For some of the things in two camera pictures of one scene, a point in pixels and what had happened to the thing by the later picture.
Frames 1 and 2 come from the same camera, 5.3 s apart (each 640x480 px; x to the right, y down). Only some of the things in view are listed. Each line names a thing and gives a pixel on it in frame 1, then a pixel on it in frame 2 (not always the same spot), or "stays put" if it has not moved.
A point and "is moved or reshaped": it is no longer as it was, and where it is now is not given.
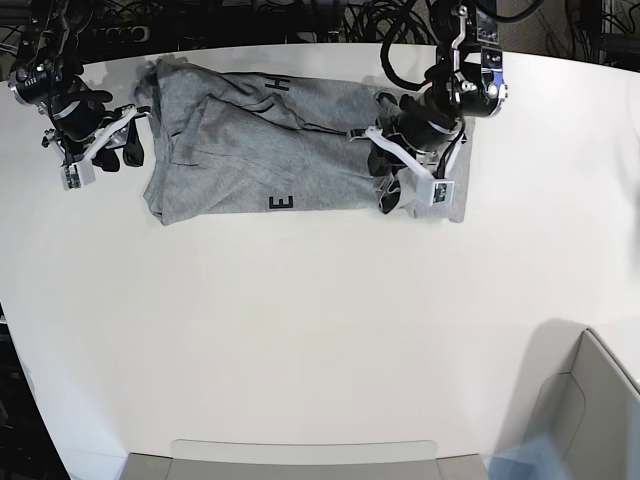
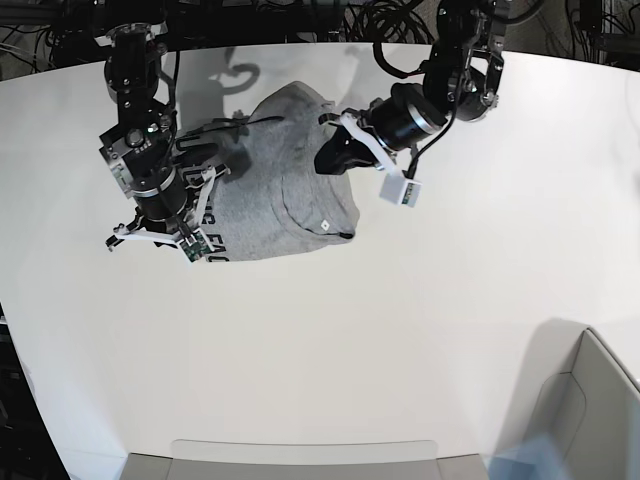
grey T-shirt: x=224 y=143 is moved or reshaped
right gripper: x=85 y=125 → x=172 y=206
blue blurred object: x=539 y=459 stays put
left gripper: x=426 y=133 → x=388 y=126
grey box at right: x=584 y=402 stays put
